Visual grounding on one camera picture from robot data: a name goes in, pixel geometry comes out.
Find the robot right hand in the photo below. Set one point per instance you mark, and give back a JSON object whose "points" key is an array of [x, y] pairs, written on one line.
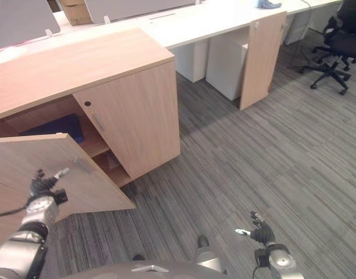
{"points": [[262, 231]]}

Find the black office chair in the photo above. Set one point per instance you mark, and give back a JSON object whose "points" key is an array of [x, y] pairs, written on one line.
{"points": [[338, 43]]}

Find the dark blue folder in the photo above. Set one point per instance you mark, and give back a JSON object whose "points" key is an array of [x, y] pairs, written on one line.
{"points": [[60, 128]]}

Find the long white office desk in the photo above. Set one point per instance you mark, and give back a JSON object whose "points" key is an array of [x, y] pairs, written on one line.
{"points": [[177, 26]]}

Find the closed wooden cabinet door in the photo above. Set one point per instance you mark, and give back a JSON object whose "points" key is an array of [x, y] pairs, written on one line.
{"points": [[134, 122]]}

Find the robot left silver arm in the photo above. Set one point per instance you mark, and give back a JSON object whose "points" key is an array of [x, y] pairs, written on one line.
{"points": [[23, 232]]}

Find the cardboard box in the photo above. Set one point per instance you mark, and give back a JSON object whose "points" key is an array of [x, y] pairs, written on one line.
{"points": [[76, 10]]}

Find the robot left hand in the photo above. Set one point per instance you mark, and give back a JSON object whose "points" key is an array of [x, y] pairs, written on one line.
{"points": [[39, 186]]}

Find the white drawer pedestal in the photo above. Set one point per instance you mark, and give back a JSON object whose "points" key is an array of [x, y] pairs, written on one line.
{"points": [[192, 59], [296, 27], [227, 68]]}

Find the grey desk divider panel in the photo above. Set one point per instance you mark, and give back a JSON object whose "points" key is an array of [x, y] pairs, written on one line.
{"points": [[22, 21], [137, 7]]}

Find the robot right silver arm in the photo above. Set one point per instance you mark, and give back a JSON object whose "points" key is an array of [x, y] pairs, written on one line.
{"points": [[278, 260]]}

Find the wooden office cabinet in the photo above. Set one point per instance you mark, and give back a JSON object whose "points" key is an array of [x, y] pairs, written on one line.
{"points": [[87, 98]]}

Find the blue cloth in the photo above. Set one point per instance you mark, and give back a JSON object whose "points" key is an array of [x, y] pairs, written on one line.
{"points": [[267, 3]]}

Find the open wooden cabinet door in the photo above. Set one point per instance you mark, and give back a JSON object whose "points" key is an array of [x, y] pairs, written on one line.
{"points": [[58, 174]]}

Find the robot silver torso and legs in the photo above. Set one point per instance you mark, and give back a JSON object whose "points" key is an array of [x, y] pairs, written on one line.
{"points": [[177, 263]]}

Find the wooden desk side panel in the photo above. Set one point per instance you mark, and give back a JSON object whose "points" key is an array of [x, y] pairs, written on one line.
{"points": [[262, 58]]}

